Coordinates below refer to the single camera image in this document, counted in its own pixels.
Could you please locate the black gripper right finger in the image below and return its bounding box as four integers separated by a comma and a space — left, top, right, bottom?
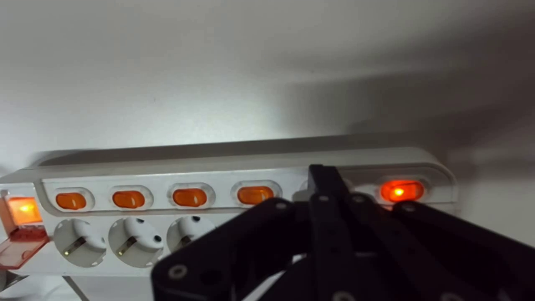
331, 164, 535, 301

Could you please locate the white multi-socket power strip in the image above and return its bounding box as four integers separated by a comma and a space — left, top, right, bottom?
0, 146, 460, 281

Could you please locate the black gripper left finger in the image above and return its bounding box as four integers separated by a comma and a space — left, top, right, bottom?
150, 163, 334, 301

